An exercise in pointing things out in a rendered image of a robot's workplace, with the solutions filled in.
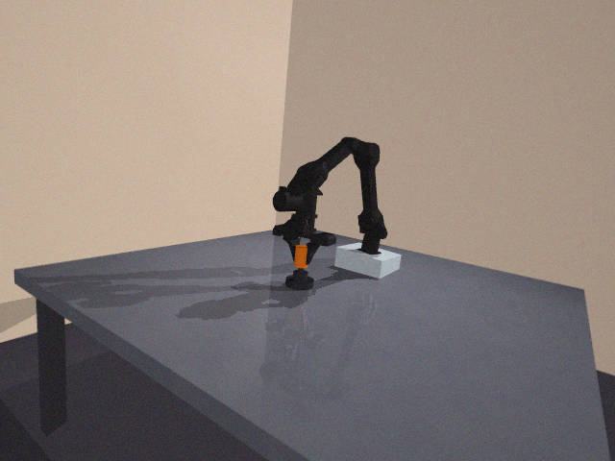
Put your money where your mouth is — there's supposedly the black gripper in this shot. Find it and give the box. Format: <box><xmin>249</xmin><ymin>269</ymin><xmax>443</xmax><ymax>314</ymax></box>
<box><xmin>273</xmin><ymin>210</ymin><xmax>336</xmax><ymax>265</ymax></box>

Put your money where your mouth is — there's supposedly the dark grey round pedestal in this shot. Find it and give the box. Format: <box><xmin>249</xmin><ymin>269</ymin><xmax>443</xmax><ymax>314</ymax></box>
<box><xmin>285</xmin><ymin>268</ymin><xmax>314</xmax><ymax>290</ymax></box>

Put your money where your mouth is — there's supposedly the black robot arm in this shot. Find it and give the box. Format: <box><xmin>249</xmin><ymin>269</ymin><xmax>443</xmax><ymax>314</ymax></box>
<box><xmin>273</xmin><ymin>137</ymin><xmax>387</xmax><ymax>255</ymax></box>

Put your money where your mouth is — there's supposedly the orange knob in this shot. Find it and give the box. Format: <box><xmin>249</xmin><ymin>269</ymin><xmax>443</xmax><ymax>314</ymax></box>
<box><xmin>294</xmin><ymin>245</ymin><xmax>308</xmax><ymax>268</ymax></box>

